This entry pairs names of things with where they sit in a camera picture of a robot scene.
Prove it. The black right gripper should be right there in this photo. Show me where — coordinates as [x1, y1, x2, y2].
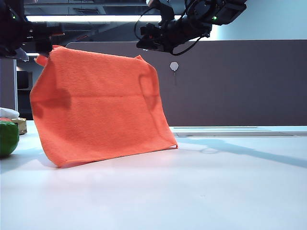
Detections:
[136, 14, 213, 55]

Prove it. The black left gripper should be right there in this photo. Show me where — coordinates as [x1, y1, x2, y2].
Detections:
[23, 22, 65, 59]

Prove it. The orange microfibre cloth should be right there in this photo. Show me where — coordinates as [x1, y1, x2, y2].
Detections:
[29, 45, 178, 169]

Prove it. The white folded cloth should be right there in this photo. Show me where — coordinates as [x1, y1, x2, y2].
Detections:
[0, 107, 20, 119]

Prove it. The grey hexagonal partition hook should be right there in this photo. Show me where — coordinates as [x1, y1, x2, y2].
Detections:
[169, 61, 179, 86]

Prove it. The dark background cabinet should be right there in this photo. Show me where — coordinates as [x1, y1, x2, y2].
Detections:
[16, 71, 33, 91]

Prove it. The long ceiling light strip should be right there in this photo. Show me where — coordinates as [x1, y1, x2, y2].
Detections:
[24, 15, 183, 22]

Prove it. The grey rounded partition panel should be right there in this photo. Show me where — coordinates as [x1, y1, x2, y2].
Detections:
[0, 56, 18, 111]

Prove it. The black office chair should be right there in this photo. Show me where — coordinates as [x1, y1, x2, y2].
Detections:
[18, 90, 34, 120]

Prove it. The gold foil box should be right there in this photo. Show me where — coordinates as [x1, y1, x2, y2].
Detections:
[11, 117, 28, 136]

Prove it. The dark brown desk partition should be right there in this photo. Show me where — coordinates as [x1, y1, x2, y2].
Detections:
[65, 39, 307, 127]

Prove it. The green bell pepper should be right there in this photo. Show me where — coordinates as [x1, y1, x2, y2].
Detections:
[0, 120, 20, 158]

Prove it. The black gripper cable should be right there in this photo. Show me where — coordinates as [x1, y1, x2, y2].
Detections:
[172, 35, 211, 57]
[134, 8, 166, 40]

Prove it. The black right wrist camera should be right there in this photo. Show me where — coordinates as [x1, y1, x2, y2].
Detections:
[146, 0, 175, 23]

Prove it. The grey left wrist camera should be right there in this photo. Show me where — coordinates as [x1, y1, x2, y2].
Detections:
[0, 46, 30, 62]

